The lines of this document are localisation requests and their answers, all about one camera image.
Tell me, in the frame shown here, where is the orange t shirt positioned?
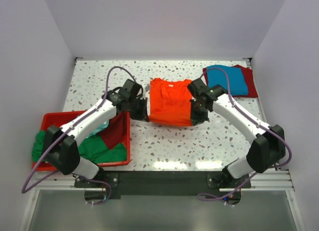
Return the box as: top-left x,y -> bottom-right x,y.
149,78 -> 192,127

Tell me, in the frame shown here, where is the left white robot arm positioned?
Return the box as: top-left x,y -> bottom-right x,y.
42,79 -> 149,180

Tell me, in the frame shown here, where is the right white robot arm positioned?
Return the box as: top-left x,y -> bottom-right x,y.
187,78 -> 286,188

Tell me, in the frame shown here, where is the light blue t shirt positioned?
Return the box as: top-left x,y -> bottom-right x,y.
89,121 -> 109,137

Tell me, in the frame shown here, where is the folded blue t shirt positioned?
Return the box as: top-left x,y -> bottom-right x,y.
206,65 -> 248,96

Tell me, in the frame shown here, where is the folded dark red t shirt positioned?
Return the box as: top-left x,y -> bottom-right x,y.
203,65 -> 258,98

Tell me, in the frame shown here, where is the green t shirt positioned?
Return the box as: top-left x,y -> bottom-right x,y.
31,130 -> 127,164

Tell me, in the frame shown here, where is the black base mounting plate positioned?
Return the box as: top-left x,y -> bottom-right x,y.
74,171 -> 251,205

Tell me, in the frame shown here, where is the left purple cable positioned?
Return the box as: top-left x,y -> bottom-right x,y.
21,66 -> 138,194

